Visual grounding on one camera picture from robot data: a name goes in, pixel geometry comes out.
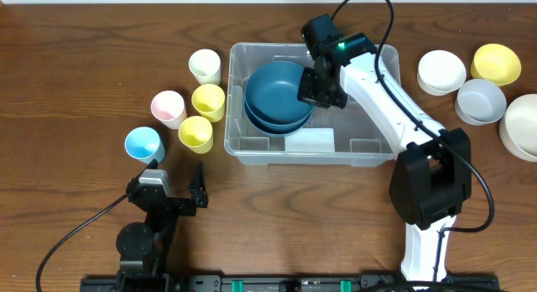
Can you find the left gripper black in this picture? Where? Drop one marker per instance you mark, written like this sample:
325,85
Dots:
171,200

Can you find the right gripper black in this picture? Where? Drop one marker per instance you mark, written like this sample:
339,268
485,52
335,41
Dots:
315,89

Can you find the dark blue bowl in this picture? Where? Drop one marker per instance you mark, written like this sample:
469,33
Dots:
275,130
272,93

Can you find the white small bowl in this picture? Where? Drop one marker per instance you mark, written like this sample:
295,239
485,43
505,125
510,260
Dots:
440,72

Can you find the grey small bowl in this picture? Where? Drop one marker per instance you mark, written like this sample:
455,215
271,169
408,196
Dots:
480,102

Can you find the large cream bowl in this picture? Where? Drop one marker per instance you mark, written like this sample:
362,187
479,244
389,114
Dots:
517,128

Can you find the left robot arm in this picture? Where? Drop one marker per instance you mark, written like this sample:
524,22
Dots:
143,246

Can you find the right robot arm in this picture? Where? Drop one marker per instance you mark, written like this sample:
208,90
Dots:
432,175

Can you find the clear plastic storage container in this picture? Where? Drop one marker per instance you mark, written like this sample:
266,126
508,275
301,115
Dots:
358,141

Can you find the light blue cup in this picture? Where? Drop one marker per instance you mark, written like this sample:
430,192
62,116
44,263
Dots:
145,145

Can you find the yellow cup lower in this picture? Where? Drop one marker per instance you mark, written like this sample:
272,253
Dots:
196,133

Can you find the yellow cup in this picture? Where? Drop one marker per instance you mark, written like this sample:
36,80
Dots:
209,101
196,133

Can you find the pink cup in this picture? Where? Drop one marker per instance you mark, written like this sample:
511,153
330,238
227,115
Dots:
169,108

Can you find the yellow cup upper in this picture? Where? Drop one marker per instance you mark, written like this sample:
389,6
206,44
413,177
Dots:
209,101

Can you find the cream white cup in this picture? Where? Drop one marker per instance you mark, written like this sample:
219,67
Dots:
205,66

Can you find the yellow small bowl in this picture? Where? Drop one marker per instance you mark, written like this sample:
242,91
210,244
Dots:
496,63

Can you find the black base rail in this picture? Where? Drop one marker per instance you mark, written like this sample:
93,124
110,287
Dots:
215,283

